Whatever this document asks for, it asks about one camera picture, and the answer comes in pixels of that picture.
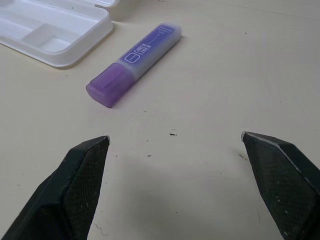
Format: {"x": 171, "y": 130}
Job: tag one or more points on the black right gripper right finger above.
{"x": 282, "y": 185}

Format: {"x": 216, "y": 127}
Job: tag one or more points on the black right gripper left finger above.
{"x": 62, "y": 190}

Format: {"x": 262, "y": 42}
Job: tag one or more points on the white plastic case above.
{"x": 47, "y": 27}

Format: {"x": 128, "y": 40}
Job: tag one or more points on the purple highlighter pen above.
{"x": 136, "y": 63}

